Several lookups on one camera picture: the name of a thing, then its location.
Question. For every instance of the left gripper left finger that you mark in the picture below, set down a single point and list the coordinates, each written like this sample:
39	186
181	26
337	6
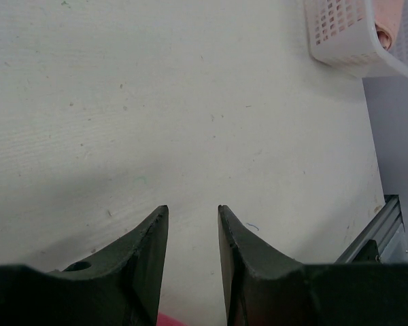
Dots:
118	285

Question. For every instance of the black cloth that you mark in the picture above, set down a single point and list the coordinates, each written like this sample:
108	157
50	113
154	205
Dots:
164	320

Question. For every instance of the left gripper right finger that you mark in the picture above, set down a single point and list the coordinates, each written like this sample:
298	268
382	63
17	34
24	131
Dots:
262	286

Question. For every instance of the pink towel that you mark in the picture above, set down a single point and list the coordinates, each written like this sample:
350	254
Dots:
387	15

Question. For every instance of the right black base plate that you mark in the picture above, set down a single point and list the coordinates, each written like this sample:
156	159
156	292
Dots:
369	253

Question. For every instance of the aluminium mounting rail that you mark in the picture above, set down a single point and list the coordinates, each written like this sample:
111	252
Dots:
388	229

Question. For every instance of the white plastic basket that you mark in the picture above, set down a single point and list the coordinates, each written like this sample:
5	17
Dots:
343	34

